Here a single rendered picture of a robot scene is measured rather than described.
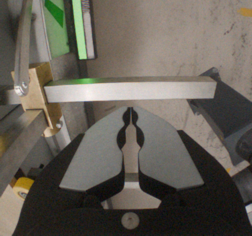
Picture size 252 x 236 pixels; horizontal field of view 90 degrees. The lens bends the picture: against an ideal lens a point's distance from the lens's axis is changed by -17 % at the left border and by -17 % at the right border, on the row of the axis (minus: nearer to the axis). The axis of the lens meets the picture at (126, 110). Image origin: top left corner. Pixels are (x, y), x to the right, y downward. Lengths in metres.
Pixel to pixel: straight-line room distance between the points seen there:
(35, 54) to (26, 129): 0.34
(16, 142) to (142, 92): 0.19
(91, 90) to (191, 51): 0.98
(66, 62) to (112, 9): 0.73
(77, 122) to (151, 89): 0.30
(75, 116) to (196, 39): 0.96
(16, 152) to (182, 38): 1.08
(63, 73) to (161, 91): 0.27
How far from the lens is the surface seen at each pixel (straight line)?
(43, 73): 0.28
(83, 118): 0.46
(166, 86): 0.24
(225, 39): 1.27
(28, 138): 0.25
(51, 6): 0.34
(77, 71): 0.40
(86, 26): 0.38
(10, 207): 0.65
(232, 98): 0.96
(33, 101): 0.28
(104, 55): 1.10
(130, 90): 0.24
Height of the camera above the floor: 1.07
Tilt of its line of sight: 60 degrees down
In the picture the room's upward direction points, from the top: 178 degrees counter-clockwise
